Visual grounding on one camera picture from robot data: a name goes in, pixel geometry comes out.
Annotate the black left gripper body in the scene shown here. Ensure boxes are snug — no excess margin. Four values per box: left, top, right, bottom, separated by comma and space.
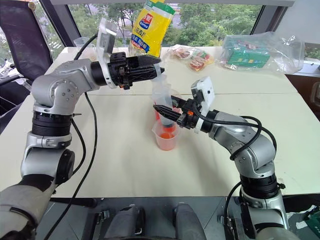
107, 51, 134, 91

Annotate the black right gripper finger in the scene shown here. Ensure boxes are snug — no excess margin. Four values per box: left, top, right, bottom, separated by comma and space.
170, 94, 188, 109
152, 104, 188, 123

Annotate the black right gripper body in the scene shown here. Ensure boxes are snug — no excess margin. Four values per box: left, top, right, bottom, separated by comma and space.
175, 98, 205, 130

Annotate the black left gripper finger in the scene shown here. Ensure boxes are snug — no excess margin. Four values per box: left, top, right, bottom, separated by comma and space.
130, 65, 166, 84
129, 55, 162, 68

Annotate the clear cup with red liquid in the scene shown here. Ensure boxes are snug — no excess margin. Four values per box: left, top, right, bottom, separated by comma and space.
151, 120, 183, 151
152, 89, 184, 122

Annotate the empty clear measuring cup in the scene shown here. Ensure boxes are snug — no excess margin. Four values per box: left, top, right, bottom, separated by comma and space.
73, 36, 98, 61

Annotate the yellow snack bag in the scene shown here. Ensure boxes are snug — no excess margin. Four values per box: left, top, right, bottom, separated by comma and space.
129, 0, 176, 58

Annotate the clear bag of snacks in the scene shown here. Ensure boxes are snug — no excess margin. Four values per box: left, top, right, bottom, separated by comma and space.
168, 44, 216, 73

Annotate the green cardboard box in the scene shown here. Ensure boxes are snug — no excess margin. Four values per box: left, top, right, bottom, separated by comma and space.
222, 39, 272, 69

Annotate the black mesh office chair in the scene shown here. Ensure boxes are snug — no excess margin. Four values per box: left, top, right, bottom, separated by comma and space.
0, 0, 55, 83

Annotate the dark rounded grey shape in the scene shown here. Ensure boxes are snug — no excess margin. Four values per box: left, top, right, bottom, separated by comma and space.
173, 202, 207, 240
103, 204, 146, 240

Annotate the clear plastic bag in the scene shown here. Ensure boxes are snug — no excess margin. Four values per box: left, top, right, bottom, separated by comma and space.
218, 31, 306, 75

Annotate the green object under table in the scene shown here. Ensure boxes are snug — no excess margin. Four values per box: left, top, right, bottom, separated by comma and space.
302, 204, 320, 231

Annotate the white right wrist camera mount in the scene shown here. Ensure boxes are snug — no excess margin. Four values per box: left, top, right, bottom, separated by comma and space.
190, 75, 216, 133

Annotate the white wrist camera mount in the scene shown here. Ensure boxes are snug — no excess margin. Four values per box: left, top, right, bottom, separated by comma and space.
95, 17, 119, 90
190, 75, 216, 133

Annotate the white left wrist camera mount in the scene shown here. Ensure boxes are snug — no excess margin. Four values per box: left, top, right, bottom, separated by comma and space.
95, 17, 119, 90

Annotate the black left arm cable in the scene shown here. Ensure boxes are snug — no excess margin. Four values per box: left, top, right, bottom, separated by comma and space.
44, 34, 99, 240

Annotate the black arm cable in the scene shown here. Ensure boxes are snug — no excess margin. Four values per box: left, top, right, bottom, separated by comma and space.
44, 34, 99, 240
193, 99, 278, 161

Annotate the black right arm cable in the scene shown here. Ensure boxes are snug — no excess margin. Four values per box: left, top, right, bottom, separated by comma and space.
193, 99, 278, 161

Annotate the dark window frame post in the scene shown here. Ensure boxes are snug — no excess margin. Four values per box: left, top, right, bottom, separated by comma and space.
39, 0, 85, 48
249, 4, 290, 36

